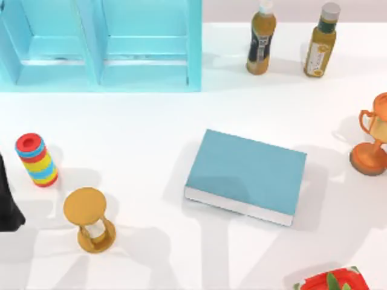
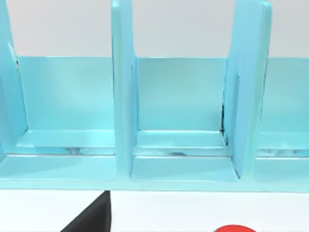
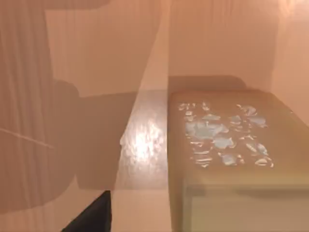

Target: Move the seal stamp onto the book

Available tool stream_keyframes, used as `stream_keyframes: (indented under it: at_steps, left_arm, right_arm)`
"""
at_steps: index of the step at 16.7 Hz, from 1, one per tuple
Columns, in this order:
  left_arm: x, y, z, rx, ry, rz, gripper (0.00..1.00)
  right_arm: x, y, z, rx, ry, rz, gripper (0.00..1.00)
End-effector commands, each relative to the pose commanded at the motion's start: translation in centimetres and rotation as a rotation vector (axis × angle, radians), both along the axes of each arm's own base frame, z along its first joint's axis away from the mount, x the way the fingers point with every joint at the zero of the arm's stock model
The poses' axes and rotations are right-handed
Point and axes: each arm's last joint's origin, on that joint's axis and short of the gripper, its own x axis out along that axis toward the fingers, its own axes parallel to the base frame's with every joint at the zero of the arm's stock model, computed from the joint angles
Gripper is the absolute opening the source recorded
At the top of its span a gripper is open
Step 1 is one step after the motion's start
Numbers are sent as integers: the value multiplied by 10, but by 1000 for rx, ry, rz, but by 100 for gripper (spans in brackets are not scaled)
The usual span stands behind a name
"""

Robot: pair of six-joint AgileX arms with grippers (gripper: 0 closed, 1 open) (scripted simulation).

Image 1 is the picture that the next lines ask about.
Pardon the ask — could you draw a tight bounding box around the green bottle with black label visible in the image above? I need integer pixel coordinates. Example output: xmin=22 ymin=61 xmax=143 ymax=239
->
xmin=246 ymin=0 xmax=278 ymax=76

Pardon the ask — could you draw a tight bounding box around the wooden hourglass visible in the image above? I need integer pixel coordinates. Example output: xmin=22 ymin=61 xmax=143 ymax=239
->
xmin=62 ymin=187 xmax=117 ymax=254

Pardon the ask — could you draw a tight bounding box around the orange trophy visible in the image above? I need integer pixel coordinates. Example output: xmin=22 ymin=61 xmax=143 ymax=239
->
xmin=349 ymin=92 xmax=387 ymax=177

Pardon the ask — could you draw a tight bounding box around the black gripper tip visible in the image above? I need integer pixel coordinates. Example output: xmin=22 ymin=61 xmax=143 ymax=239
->
xmin=0 ymin=153 xmax=27 ymax=233

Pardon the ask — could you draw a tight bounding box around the stack of coloured rings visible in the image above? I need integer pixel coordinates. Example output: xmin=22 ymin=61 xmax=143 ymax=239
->
xmin=15 ymin=132 xmax=59 ymax=189

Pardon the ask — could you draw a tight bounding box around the red and green box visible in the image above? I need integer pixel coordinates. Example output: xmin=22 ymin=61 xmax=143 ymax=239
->
xmin=292 ymin=265 xmax=372 ymax=290

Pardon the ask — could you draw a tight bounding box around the blue book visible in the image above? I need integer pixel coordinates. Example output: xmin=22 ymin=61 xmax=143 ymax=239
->
xmin=183 ymin=129 xmax=308 ymax=228

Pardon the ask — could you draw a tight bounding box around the green bottle with grey cap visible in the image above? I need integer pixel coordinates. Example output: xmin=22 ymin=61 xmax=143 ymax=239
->
xmin=303 ymin=2 xmax=342 ymax=78

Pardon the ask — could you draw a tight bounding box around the light blue rack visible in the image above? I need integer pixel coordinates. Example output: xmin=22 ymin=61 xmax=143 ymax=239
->
xmin=0 ymin=0 xmax=203 ymax=93

